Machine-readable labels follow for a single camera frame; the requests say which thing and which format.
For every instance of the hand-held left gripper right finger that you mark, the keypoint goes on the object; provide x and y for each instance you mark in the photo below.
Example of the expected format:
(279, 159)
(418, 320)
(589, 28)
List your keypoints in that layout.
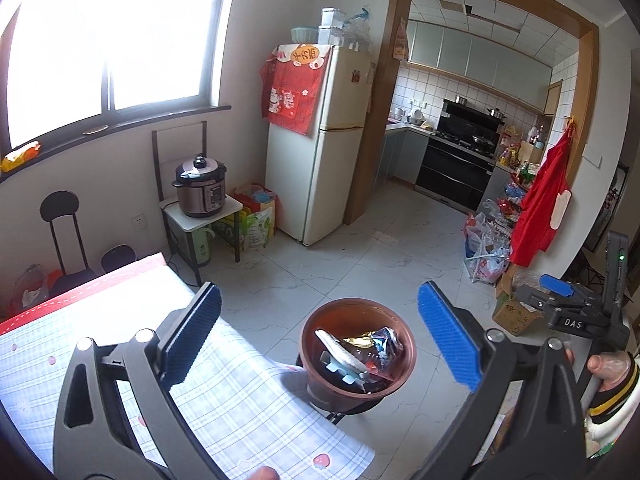
(447, 335)

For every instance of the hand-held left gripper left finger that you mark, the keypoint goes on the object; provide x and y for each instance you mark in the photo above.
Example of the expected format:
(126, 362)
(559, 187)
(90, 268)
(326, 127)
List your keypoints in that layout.
(192, 330)

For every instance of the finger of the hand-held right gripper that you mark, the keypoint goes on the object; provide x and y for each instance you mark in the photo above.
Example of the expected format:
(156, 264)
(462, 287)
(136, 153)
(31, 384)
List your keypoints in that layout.
(557, 285)
(532, 297)

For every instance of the crushed silver can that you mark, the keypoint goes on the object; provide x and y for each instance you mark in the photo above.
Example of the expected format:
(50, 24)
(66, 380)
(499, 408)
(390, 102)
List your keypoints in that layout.
(387, 342)

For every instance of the gold foil wrapper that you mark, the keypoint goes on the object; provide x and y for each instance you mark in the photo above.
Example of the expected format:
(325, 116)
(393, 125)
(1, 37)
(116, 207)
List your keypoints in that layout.
(357, 341)

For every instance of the light blue carton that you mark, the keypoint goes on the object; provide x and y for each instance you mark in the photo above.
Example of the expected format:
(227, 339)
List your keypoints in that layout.
(345, 372)

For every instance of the white tissue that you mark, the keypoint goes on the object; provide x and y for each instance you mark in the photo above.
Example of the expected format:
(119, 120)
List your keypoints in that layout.
(337, 347)

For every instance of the brown plastic bin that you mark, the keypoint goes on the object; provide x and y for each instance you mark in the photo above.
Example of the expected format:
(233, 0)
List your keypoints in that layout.
(320, 375)

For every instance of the person's right forearm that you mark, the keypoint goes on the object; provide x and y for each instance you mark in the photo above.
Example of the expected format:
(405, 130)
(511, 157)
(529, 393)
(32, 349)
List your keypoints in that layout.
(612, 425)

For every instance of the person's right hand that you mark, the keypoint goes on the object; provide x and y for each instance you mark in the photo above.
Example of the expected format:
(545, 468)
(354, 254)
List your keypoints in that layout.
(607, 367)

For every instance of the person's left hand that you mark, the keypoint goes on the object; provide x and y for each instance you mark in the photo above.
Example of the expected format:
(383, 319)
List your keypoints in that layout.
(261, 473)

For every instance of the cardboard box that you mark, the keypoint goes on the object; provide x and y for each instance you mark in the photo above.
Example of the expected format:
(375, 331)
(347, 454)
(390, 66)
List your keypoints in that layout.
(515, 310)

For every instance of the pile of plastic bags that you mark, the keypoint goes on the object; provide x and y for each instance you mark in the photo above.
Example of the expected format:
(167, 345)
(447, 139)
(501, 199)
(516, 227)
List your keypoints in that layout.
(487, 245)

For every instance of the green thermos jug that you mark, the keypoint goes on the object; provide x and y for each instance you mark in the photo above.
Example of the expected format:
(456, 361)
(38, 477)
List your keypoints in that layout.
(202, 247)

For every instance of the red apron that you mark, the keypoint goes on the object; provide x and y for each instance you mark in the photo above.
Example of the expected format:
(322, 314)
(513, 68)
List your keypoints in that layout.
(542, 200)

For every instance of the black-framed white-seat chair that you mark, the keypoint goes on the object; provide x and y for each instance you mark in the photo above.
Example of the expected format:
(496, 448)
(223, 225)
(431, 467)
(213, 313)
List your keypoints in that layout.
(187, 220)

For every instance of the green white rice bag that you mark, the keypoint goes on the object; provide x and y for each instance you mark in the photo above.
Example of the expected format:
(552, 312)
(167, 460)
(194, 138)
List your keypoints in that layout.
(257, 227)

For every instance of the silver black pressure cooker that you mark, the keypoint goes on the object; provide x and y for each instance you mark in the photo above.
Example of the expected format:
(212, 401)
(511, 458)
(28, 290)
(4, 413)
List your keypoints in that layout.
(200, 190)

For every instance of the black built-in oven stove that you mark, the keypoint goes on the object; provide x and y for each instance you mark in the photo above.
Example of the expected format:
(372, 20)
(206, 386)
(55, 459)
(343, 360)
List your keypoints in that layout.
(455, 175)

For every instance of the red white plastic bags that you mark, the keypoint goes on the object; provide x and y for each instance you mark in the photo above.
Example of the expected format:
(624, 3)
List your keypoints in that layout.
(35, 287)

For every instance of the black wok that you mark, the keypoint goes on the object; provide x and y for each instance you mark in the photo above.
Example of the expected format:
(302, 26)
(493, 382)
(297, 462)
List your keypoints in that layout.
(481, 139)

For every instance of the black round-backed chair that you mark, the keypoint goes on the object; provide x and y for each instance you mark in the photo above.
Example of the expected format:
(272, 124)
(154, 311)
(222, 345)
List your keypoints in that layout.
(60, 207)

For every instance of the cream refrigerator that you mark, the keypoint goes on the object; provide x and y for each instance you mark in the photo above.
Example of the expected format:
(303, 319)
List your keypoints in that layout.
(305, 185)

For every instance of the grey kitchen counter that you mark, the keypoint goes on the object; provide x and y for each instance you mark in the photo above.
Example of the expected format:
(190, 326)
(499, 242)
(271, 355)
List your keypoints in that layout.
(405, 152)

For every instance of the black range hood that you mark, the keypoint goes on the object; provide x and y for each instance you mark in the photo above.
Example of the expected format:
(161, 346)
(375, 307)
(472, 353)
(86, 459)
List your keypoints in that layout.
(472, 112)

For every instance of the dark window sill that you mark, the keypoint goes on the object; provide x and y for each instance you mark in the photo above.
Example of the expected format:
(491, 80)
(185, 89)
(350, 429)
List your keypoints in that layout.
(150, 122)

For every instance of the grey upper kitchen cabinets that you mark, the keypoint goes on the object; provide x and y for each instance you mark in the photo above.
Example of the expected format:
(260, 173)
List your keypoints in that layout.
(480, 60)

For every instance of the orange snack bag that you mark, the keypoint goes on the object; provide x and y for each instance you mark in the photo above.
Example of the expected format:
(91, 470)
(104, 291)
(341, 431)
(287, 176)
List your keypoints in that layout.
(20, 157)

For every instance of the red printed cloth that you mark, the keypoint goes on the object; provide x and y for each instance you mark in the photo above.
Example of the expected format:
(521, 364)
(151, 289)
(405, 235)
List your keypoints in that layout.
(290, 95)

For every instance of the red fridge magnet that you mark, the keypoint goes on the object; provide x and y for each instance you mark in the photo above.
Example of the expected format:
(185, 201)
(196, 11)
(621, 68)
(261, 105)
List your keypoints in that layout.
(356, 76)

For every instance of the hanging paper ornament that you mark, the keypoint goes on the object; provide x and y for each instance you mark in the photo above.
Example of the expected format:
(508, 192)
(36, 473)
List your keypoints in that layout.
(400, 40)

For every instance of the dark-framed window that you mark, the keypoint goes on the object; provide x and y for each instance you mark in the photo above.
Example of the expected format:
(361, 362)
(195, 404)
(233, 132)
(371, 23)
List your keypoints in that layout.
(125, 35)

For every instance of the teal bowl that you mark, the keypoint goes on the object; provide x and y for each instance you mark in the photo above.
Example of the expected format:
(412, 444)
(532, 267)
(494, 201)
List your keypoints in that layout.
(305, 35)

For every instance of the clear plastic bag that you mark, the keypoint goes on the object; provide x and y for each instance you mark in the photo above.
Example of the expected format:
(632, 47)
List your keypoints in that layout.
(359, 27)

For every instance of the stack of white plastic boxes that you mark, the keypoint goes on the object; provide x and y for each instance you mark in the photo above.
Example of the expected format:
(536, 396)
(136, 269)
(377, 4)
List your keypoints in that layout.
(332, 25)

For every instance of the white wall socket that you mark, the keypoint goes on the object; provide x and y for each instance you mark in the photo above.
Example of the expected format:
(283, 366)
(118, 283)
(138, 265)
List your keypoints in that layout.
(139, 220)

